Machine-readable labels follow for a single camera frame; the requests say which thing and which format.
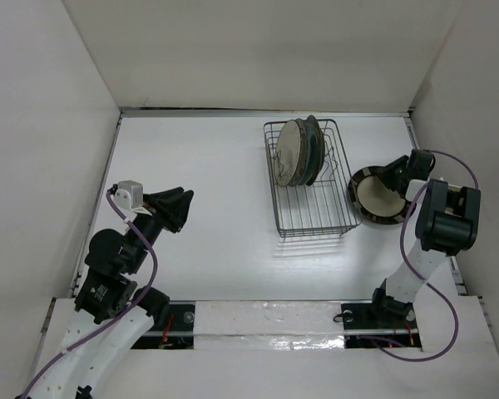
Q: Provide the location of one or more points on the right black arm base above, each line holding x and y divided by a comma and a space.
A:
364, 330

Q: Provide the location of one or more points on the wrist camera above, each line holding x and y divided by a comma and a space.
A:
127, 194
414, 187

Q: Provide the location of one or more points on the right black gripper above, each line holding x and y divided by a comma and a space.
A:
384, 172

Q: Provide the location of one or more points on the blue floral patterned plate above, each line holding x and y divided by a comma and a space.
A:
302, 164

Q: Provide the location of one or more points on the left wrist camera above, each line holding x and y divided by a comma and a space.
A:
127, 194

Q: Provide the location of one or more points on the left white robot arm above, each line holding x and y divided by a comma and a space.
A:
117, 302

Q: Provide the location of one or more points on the dark patterned rim plate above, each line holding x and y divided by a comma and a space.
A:
374, 201

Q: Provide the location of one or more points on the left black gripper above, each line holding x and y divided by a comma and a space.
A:
170, 212

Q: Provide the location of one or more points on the teal flower plate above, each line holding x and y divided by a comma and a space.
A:
315, 153

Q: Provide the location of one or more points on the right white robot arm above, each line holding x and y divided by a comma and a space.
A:
441, 222

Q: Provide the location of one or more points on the beige tree pattern plate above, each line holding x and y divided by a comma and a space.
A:
288, 154

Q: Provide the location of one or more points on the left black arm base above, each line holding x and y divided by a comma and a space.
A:
174, 322

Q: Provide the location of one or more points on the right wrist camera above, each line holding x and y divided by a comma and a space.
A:
414, 187

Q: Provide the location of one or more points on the black wire dish rack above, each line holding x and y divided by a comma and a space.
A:
322, 208

